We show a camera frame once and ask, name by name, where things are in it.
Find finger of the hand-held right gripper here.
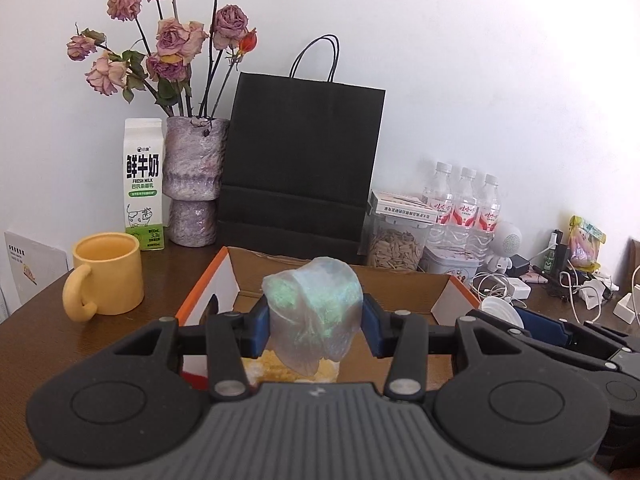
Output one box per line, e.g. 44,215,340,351
515,306,640,350
466,309,631,367

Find white ribbed jar lid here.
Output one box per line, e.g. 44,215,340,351
477,296,523,328

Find clear seed container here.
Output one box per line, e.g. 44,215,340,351
364,205,433,270

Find yellow snack packet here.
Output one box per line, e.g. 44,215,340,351
567,215,607,268

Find white printed tin box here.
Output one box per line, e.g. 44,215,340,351
420,245,488,288

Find white green milk carton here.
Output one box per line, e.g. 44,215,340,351
122,118,167,251

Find orange cardboard box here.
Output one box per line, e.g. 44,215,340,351
175,246,483,391

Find black paper bag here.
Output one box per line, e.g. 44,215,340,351
216,35,387,266

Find dried pink roses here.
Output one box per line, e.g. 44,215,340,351
66,0,258,120

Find clear water bottle red label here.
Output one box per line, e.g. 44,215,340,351
422,161,456,248
475,174,502,261
452,167,482,256

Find small green spray bottle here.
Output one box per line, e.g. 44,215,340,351
545,230,563,271

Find purple textured vase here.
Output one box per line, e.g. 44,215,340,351
162,116,231,248

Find yellow mug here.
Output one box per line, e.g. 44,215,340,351
62,232,146,322

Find white robot speaker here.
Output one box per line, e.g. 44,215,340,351
484,221,523,276

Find white power strip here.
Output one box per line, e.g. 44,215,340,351
612,285,640,323

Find white cable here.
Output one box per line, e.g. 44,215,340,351
559,265,640,326

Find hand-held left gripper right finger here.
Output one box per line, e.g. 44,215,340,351
361,294,526,404

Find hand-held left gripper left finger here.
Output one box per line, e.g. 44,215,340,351
112,304,274,402

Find iridescent plastic bag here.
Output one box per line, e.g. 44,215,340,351
262,256,366,377

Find white paper envelope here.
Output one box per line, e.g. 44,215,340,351
0,230,70,321

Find flat white box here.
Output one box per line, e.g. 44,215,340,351
367,190,441,225

